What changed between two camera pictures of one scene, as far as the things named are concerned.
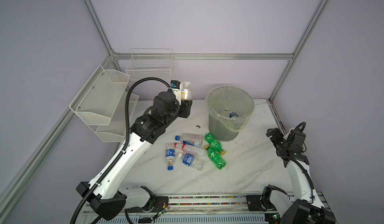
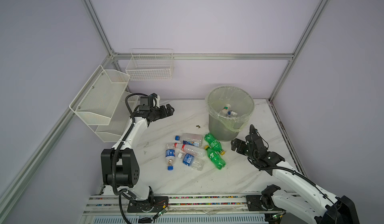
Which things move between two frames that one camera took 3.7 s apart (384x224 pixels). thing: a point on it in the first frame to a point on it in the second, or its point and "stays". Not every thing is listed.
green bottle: (214, 143) stays
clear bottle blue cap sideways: (193, 139) stays
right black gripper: (271, 130) to (239, 142)
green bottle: (216, 157) stays
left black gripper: (185, 108) to (164, 114)
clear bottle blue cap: (170, 155) stays
